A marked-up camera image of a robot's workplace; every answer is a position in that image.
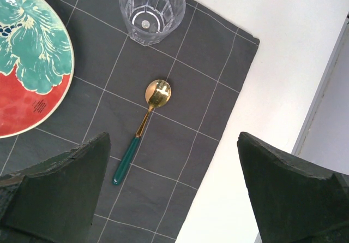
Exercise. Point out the red and teal plate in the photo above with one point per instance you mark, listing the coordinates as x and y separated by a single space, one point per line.
37 64

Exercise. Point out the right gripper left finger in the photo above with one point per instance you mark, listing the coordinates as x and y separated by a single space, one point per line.
55 200

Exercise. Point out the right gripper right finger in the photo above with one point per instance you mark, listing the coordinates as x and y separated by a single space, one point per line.
293 200

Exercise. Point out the clear drinking glass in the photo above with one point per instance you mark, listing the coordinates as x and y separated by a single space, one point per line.
148 22

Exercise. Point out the dark grey checked cloth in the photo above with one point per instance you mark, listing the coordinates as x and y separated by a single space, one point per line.
205 61

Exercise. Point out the gold spoon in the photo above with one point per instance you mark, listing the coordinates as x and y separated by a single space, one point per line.
157 94

